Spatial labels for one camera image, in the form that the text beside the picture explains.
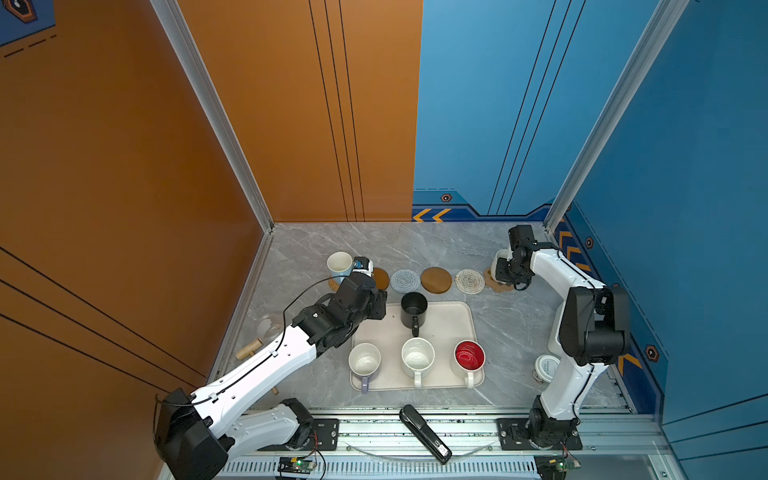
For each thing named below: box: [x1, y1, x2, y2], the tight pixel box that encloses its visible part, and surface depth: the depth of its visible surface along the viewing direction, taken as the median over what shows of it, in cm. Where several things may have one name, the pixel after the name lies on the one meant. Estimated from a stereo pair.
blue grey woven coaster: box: [390, 268, 421, 294], surface depth 104 cm
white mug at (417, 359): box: [401, 337, 436, 389], surface depth 81 cm
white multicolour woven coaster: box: [454, 269, 485, 295], surface depth 104 cm
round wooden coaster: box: [420, 266, 453, 294], surface depth 105 cm
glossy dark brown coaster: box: [372, 267, 390, 290], surface depth 105 cm
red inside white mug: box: [453, 339, 486, 389], surface depth 82 cm
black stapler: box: [399, 404, 453, 465], surface depth 72 cm
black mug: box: [400, 291, 428, 337], surface depth 90 cm
